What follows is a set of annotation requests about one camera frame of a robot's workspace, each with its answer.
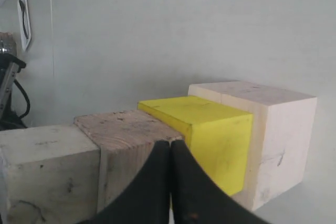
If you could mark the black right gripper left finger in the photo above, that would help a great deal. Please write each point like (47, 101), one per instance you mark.
(147, 198)

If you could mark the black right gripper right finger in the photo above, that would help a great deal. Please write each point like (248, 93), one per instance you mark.
(196, 198)

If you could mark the medium natural wooden cube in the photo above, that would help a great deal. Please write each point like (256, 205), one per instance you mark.
(125, 139)

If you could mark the yellow painted wooden cube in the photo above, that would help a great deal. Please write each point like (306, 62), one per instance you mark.
(217, 135)

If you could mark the small natural wooden cube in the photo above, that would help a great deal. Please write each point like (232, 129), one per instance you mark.
(49, 174)

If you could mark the large natural wooden cube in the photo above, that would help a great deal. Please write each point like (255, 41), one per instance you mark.
(280, 140)

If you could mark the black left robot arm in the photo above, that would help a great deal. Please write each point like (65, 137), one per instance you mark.
(11, 65)

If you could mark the white wall outlet plate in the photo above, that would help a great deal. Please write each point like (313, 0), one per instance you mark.
(24, 23)

